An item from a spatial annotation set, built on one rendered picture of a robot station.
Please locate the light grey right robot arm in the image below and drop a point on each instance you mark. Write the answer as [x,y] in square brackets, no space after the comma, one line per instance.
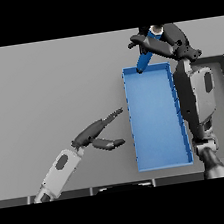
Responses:
[197,105]

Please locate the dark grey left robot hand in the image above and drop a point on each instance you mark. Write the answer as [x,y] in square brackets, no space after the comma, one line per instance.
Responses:
[90,134]

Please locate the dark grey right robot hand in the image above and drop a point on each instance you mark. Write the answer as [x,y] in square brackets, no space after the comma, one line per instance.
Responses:
[168,43]

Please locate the blue bin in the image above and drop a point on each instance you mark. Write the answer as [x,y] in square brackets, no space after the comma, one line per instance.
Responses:
[155,118]

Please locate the blue pipe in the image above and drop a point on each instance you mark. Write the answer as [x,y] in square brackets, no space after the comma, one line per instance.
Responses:
[144,57]

